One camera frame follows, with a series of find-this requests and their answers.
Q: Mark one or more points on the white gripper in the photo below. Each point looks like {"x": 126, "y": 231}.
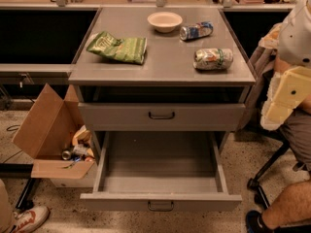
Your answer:
{"x": 295, "y": 43}

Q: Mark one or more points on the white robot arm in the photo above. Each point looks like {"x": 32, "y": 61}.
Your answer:
{"x": 292, "y": 40}

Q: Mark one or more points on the blue pepsi can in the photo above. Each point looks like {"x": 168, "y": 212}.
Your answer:
{"x": 196, "y": 31}

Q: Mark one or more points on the grey drawer cabinet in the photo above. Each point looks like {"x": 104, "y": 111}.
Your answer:
{"x": 167, "y": 74}

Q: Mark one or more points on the open grey lower drawer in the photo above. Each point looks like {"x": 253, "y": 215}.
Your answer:
{"x": 160, "y": 172}

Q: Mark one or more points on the closed grey upper drawer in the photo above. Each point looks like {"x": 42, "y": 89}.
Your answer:
{"x": 161, "y": 117}

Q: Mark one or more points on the can inside cardboard box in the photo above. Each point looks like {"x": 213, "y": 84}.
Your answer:
{"x": 67, "y": 155}

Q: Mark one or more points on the black sneaker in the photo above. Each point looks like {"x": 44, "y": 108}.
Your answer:
{"x": 255, "y": 224}

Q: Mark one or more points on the white paper bowl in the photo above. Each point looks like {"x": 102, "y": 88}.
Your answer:
{"x": 164, "y": 22}

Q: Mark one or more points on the green chip bag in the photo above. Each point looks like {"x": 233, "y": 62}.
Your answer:
{"x": 128, "y": 50}

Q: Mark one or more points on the open cardboard box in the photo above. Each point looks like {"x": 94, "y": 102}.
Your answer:
{"x": 47, "y": 131}

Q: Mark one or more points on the white red sneaker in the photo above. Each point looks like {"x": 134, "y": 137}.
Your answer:
{"x": 30, "y": 220}

